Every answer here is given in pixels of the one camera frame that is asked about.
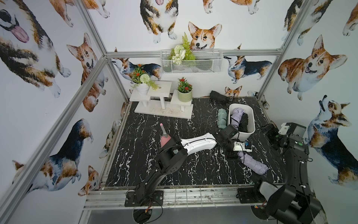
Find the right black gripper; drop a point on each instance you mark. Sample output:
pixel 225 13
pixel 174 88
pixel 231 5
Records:
pixel 271 134

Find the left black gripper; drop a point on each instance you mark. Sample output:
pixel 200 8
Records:
pixel 236 152

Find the lilac umbrella back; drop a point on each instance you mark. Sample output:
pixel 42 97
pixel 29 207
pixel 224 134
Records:
pixel 236 117

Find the lilac umbrella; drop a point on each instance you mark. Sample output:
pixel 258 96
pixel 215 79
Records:
pixel 256 166
pixel 236 117

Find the mint green umbrella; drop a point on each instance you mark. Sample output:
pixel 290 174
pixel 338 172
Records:
pixel 222 118

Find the lilac umbrella front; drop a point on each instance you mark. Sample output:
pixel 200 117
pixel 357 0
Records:
pixel 256 166

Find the white plastic storage box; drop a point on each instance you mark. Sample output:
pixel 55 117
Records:
pixel 242 136

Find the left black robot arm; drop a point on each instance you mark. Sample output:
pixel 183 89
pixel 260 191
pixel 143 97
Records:
pixel 174 153

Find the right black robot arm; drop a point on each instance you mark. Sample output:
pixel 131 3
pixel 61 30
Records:
pixel 292 203

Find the black folded umbrella back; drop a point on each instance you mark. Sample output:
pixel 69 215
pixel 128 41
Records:
pixel 218 97

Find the green pot red flowers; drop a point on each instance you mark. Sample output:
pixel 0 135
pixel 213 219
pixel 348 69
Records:
pixel 185 90

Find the white wooden step shelf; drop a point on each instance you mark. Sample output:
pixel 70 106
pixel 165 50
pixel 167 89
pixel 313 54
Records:
pixel 160 102

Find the fern and white flowers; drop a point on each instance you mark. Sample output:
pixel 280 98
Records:
pixel 181 54

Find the white pot mixed flowers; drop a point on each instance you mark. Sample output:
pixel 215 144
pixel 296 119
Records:
pixel 142 77

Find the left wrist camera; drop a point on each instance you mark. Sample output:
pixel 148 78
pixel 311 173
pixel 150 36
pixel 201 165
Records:
pixel 243 146

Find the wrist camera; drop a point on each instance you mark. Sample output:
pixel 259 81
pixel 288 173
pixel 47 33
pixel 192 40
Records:
pixel 243 146
pixel 292 128

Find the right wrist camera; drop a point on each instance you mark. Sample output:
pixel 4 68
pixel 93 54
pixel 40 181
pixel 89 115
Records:
pixel 292 128

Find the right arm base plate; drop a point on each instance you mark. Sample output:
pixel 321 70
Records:
pixel 249 195

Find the white wire wall basket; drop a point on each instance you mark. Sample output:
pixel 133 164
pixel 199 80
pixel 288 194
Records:
pixel 206 61

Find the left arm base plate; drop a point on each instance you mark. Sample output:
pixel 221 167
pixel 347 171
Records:
pixel 133 200

